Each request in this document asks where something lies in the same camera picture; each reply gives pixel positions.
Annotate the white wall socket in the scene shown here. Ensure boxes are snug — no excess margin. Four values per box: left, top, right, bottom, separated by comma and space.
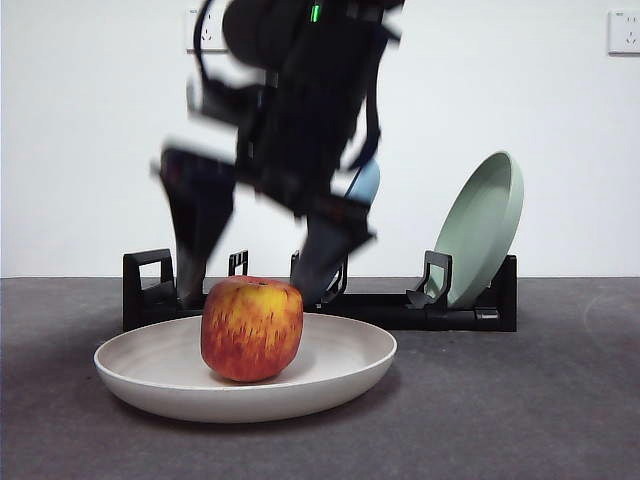
185, 7, 231, 54
607, 9, 640, 56

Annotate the cream yellow round plate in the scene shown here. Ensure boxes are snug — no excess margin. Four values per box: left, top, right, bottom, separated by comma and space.
93, 312, 399, 424

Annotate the green round plate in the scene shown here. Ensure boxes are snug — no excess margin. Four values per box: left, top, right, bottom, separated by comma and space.
431, 151, 526, 310

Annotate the black plastic plate rack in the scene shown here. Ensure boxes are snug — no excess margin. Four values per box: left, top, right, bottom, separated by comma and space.
122, 248, 518, 332

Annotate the red yellow apple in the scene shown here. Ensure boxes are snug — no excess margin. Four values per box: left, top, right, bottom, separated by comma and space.
200, 274, 305, 384

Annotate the blue round plate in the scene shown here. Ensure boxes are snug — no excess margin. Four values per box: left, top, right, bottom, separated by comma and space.
344, 158, 382, 206

